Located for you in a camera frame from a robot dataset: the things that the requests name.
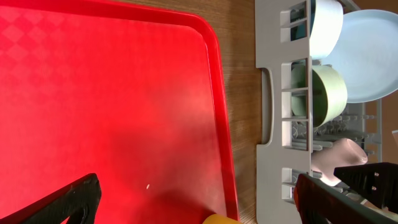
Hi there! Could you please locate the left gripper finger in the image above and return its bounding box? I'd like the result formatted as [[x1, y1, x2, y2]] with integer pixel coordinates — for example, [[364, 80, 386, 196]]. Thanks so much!
[[1, 173, 101, 224], [294, 174, 392, 224]]

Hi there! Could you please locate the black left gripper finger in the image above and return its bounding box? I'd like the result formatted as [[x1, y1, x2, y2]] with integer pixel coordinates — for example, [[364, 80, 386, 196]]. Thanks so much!
[[333, 162, 397, 213]]

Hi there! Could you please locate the pink plastic cup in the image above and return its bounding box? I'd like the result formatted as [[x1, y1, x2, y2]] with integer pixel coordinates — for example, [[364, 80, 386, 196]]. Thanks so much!
[[311, 138, 368, 187]]

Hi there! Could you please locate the yellow plastic cup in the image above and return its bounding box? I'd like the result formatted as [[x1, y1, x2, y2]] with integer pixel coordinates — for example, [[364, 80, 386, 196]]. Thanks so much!
[[203, 214, 242, 224]]

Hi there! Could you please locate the green bowl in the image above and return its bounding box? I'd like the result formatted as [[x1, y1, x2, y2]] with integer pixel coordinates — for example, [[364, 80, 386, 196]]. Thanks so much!
[[291, 64, 348, 128]]

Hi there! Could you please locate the light blue plate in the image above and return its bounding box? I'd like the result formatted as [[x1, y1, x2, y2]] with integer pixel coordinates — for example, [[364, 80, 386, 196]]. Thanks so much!
[[322, 9, 397, 103]]

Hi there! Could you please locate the light blue bowl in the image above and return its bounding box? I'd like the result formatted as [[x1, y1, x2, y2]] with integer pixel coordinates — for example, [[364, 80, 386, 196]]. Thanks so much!
[[290, 0, 345, 60]]

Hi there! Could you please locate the grey dishwasher rack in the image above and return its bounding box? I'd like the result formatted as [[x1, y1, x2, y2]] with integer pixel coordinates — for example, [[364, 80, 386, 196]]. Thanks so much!
[[254, 0, 383, 224]]

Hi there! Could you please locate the red plastic tray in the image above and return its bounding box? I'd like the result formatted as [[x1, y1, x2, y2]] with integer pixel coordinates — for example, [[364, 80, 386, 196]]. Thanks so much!
[[1, 1, 239, 223]]

